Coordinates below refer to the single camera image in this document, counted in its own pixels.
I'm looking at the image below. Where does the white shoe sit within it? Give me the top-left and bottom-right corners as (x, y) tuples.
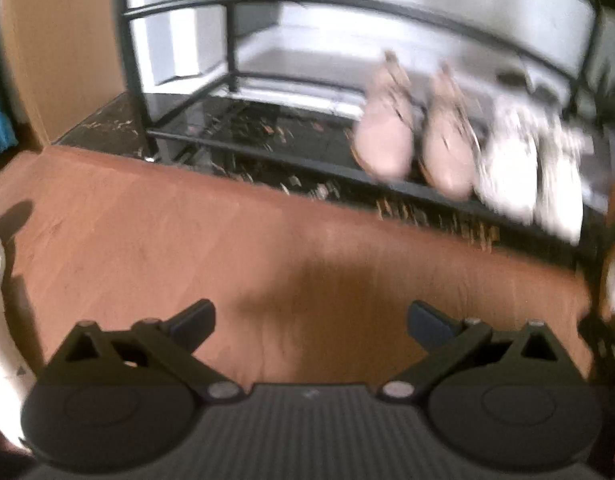
(0, 187), (32, 457)

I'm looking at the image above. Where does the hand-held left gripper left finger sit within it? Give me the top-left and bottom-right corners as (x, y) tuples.
(44, 299), (245, 404)

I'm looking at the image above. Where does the white lace-up sneaker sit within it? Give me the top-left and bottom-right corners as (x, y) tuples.
(533, 117), (587, 245)
(473, 104), (542, 223)

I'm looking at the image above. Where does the white cabinet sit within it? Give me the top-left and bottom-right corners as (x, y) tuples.
(124, 0), (233, 87)

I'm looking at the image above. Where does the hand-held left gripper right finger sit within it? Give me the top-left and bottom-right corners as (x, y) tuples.
(379, 300), (571, 404)

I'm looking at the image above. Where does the pink suede shoe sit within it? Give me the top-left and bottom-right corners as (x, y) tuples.
(351, 50), (417, 182)
(418, 61), (477, 200)

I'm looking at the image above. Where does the wooden panel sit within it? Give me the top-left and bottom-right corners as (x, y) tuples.
(0, 0), (127, 155)

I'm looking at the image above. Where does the black metal shoe rack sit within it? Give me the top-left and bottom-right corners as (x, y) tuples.
(111, 0), (615, 273)

